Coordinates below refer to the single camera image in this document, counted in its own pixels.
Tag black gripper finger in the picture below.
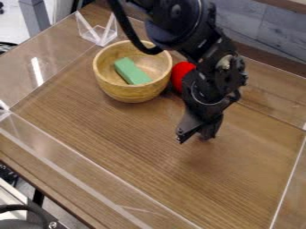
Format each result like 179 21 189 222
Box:
199 115 223 140

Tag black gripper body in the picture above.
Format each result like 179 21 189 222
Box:
175 70 240 144

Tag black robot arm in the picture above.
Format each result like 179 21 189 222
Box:
107 0 247 143

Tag green rectangular stick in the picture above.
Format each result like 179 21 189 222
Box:
113 57 152 85

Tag brown wooden bowl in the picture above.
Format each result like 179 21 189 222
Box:
92 40 172 103

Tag red plush strawberry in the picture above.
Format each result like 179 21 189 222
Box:
171 61 196 93

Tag black table leg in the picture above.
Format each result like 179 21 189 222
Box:
32 190 44 207

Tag clear acrylic tray wall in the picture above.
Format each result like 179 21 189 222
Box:
0 18 306 229

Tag clear acrylic corner bracket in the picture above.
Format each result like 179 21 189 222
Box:
75 11 119 47

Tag black cable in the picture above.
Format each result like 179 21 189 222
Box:
0 203 49 229

